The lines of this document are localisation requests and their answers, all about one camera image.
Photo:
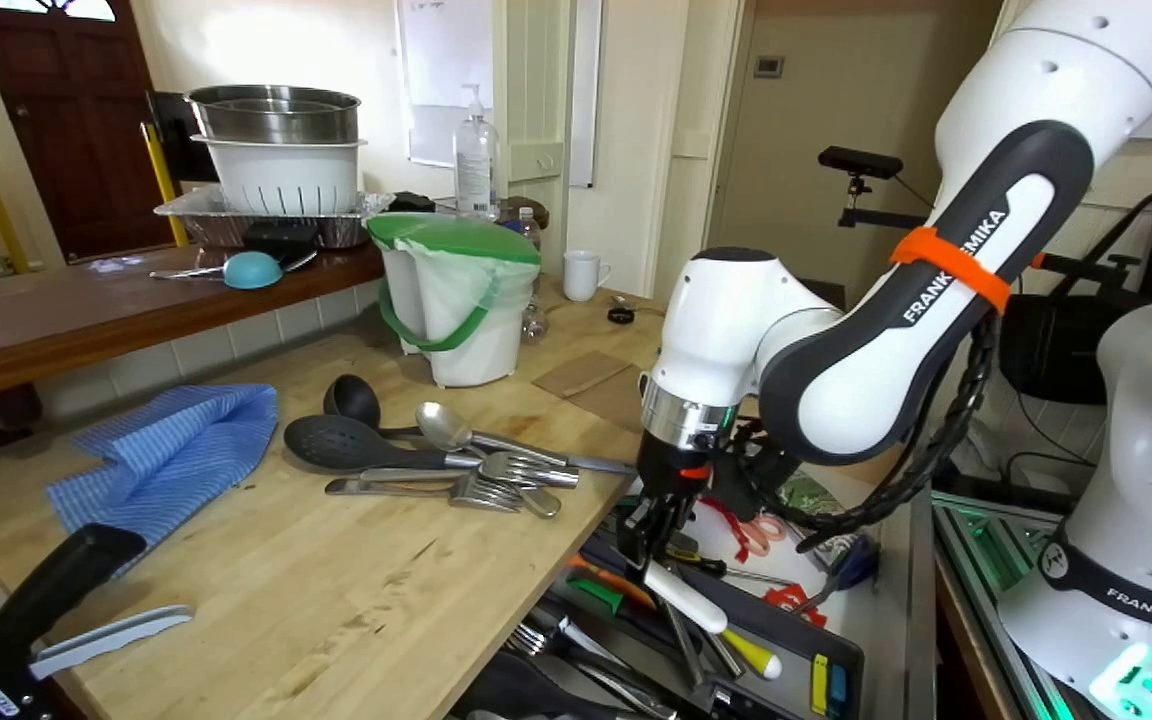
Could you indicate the blue checked cloth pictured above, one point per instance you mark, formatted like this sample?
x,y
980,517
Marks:
x,y
168,453

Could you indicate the brown wooden counter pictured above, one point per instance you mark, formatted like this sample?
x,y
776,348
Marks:
x,y
81,312

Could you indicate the large black slotted spoon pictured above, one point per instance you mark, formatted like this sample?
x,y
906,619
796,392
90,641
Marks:
x,y
339,442

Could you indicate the green printed packet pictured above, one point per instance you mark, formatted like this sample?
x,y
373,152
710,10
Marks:
x,y
818,501

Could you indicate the black stand rod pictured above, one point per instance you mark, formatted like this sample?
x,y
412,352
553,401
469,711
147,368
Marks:
x,y
856,160

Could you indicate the white mug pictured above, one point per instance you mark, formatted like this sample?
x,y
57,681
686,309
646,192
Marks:
x,y
580,278

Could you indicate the green metal frame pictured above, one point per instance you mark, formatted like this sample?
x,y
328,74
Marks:
x,y
996,546

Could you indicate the small black ladle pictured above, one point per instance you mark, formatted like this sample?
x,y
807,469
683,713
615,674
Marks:
x,y
352,396

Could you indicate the wooden drawer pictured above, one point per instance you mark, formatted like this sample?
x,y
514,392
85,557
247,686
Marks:
x,y
889,641

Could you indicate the large metal pot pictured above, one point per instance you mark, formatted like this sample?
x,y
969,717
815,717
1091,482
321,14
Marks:
x,y
279,113

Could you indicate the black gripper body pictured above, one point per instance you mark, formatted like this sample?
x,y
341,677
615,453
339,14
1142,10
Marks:
x,y
669,482

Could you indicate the small black round object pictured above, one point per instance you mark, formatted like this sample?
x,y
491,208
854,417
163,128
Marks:
x,y
622,312

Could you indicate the dark wooden door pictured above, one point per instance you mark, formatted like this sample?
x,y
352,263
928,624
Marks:
x,y
76,122

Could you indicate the white dish rack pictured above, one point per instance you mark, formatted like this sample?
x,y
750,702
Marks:
x,y
279,176

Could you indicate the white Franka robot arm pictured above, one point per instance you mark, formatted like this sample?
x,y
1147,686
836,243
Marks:
x,y
1069,122

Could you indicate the metal spoon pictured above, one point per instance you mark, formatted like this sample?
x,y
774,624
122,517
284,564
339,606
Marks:
x,y
442,427

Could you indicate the white bucket with green lid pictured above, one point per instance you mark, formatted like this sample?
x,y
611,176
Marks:
x,y
461,312

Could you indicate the teal bowl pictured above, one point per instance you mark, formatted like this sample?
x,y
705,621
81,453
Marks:
x,y
252,269

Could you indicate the grey flat strip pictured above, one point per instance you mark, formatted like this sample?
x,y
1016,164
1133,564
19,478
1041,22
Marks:
x,y
110,638

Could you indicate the black bag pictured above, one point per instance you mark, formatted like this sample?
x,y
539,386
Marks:
x,y
1069,341

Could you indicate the clear plastic bottle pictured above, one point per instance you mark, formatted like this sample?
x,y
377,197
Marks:
x,y
473,164

